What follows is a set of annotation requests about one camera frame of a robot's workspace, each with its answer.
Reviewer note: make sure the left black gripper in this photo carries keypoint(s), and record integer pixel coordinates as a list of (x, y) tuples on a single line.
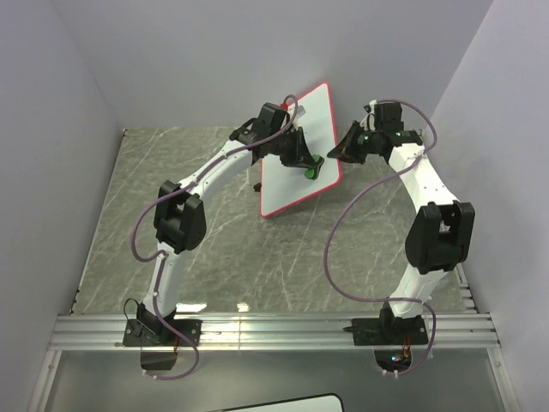
[(301, 156)]

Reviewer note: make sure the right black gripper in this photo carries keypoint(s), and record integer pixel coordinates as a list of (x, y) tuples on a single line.
[(345, 150)]

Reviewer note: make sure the green whiteboard eraser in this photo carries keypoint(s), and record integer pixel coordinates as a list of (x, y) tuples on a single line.
[(313, 169)]

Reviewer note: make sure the red framed whiteboard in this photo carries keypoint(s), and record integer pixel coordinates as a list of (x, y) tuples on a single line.
[(284, 187)]

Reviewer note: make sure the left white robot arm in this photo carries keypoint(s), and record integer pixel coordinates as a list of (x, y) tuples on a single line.
[(179, 210)]

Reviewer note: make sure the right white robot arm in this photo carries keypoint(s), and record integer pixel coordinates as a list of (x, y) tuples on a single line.
[(440, 235)]

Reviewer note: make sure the white tablet bottom edge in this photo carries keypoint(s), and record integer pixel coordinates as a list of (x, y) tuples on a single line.
[(323, 403)]

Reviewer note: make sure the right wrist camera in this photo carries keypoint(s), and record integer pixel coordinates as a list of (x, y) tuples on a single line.
[(368, 122)]

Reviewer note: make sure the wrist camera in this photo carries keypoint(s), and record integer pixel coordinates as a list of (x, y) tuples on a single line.
[(293, 113), (368, 122)]

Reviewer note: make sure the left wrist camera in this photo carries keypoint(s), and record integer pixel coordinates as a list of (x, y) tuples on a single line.
[(293, 113)]

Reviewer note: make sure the right side aluminium rail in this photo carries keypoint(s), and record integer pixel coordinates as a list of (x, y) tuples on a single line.
[(465, 291)]

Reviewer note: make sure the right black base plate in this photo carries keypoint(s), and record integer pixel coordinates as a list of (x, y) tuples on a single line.
[(378, 332)]

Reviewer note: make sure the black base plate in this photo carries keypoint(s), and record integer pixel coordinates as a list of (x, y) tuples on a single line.
[(378, 332), (138, 335)]

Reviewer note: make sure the aluminium mounting rail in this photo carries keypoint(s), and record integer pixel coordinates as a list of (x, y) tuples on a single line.
[(267, 332)]

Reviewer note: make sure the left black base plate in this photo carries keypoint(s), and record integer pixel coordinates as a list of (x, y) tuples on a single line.
[(138, 335)]

